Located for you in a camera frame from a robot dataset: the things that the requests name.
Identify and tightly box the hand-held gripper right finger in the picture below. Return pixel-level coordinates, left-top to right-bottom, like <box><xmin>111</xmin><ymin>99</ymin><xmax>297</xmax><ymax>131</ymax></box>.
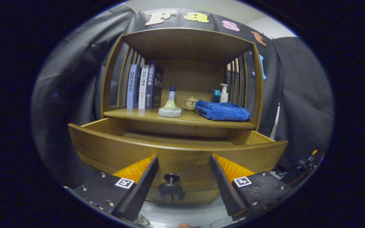
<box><xmin>209</xmin><ymin>154</ymin><xmax>294</xmax><ymax>221</ymax></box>

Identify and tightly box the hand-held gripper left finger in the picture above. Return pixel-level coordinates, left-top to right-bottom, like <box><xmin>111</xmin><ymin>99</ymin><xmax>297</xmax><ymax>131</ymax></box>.
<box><xmin>74</xmin><ymin>155</ymin><xmax>159</xmax><ymax>222</ymax></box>

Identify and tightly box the wooden drawer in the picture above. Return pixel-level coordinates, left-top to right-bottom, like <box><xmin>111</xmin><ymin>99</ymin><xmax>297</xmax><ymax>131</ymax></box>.
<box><xmin>68</xmin><ymin>117</ymin><xmax>288</xmax><ymax>204</ymax></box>

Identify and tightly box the cream brush white pad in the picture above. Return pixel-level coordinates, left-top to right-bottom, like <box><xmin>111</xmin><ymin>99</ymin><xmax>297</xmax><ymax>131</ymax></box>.
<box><xmin>158</xmin><ymin>99</ymin><xmax>182</xmax><ymax>118</ymax></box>

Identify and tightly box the wooden cabinet door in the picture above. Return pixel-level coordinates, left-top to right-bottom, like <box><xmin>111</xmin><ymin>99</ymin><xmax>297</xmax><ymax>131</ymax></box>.
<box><xmin>144</xmin><ymin>190</ymin><xmax>172</xmax><ymax>203</ymax></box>
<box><xmin>174</xmin><ymin>190</ymin><xmax>221</xmax><ymax>205</ymax></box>

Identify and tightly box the wooden countertop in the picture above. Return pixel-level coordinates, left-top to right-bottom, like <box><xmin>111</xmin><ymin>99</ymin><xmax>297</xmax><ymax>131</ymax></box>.
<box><xmin>103</xmin><ymin>108</ymin><xmax>257</xmax><ymax>130</ymax></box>

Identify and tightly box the wooden cabinet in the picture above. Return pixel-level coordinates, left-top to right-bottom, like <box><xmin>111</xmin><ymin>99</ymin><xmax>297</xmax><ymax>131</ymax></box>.
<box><xmin>68</xmin><ymin>28</ymin><xmax>288</xmax><ymax>205</ymax></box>

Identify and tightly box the blue folded towel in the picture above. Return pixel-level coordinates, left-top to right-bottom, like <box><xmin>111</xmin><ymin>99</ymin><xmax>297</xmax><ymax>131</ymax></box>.
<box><xmin>195</xmin><ymin>100</ymin><xmax>251</xmax><ymax>122</ymax></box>

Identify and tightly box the black device orange tip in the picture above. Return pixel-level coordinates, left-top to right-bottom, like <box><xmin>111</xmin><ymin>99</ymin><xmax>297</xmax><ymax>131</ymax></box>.
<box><xmin>297</xmin><ymin>149</ymin><xmax>318</xmax><ymax>173</ymax></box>

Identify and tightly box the beige lidded teacup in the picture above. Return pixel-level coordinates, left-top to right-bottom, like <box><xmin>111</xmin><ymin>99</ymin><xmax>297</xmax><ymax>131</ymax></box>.
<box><xmin>182</xmin><ymin>97</ymin><xmax>199</xmax><ymax>111</ymax></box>

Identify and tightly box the white pump bottle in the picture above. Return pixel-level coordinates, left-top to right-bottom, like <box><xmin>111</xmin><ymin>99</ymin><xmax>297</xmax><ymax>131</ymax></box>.
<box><xmin>219</xmin><ymin>84</ymin><xmax>229</xmax><ymax>103</ymax></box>

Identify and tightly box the white book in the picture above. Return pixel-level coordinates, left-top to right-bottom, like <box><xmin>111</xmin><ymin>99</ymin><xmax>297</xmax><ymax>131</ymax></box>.
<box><xmin>138</xmin><ymin>65</ymin><xmax>150</xmax><ymax>110</ymax></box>

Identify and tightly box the light blue book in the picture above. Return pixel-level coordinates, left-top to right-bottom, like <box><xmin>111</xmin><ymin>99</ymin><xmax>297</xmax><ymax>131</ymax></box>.
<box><xmin>126</xmin><ymin>64</ymin><xmax>142</xmax><ymax>110</ymax></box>

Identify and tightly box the dark blue book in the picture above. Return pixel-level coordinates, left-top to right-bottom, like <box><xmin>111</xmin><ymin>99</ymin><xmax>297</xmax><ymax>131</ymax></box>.
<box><xmin>145</xmin><ymin>62</ymin><xmax>164</xmax><ymax>110</ymax></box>

